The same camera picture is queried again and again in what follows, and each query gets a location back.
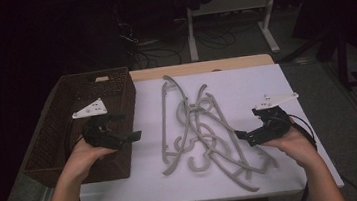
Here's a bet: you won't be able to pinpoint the person's right hand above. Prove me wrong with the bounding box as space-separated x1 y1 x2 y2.
258 115 320 173

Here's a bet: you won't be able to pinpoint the brown woven basket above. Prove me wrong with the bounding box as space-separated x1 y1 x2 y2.
12 65 146 191

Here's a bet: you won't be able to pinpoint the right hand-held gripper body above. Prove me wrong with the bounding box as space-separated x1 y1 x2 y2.
243 91 304 147

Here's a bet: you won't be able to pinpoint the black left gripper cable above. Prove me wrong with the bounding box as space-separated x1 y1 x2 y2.
62 119 88 157

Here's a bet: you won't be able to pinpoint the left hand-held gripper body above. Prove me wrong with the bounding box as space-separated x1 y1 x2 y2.
70 96 121 155

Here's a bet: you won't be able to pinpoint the black floor cables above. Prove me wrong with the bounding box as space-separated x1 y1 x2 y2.
116 5 241 71

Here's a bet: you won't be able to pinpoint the white metal desk frame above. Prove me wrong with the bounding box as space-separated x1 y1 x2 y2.
183 0 287 63

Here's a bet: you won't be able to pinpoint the dark metal stand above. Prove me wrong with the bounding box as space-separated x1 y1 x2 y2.
276 20 357 99

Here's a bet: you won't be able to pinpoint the person's left hand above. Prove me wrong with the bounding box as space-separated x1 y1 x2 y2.
57 135 121 187

